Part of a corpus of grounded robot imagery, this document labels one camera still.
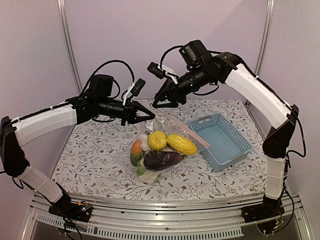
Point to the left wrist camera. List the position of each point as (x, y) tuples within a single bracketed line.
[(133, 90)]

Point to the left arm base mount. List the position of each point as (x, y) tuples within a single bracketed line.
[(80, 211)]

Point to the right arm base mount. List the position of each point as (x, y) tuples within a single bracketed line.
[(262, 211)]

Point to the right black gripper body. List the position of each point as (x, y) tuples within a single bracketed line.
[(173, 91)]

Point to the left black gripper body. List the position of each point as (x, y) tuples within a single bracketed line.
[(103, 103)]

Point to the white fake cauliflower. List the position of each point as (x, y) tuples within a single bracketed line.
[(145, 175)]

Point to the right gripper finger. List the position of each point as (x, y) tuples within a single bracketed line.
[(167, 92), (164, 102)]

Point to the aluminium corner post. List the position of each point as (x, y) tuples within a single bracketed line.
[(267, 25), (61, 6)]

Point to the purple fake eggplant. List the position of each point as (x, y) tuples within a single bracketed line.
[(161, 160)]

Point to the floral patterned table mat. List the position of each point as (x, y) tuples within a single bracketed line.
[(95, 160)]

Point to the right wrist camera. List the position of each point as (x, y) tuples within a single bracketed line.
[(154, 69)]

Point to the right aluminium corner post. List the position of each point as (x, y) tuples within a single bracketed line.
[(267, 25)]

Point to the left aluminium corner post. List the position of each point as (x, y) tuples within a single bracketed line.
[(61, 6)]

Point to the orange green fake fruit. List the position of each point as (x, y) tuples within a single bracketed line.
[(136, 153)]

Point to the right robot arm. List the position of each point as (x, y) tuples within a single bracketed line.
[(281, 116)]

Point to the aluminium rail frame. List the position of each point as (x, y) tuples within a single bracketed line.
[(209, 219)]

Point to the yellow fake bell pepper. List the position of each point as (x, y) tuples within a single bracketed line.
[(157, 140)]

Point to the light blue plastic basket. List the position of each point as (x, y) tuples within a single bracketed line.
[(227, 146)]

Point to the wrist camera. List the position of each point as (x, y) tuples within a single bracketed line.
[(154, 69), (133, 90)]

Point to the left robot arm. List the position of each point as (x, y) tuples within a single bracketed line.
[(19, 131)]

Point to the clear zip top bag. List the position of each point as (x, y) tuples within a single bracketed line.
[(169, 125)]

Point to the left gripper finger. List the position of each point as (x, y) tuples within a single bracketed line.
[(139, 107), (138, 119)]

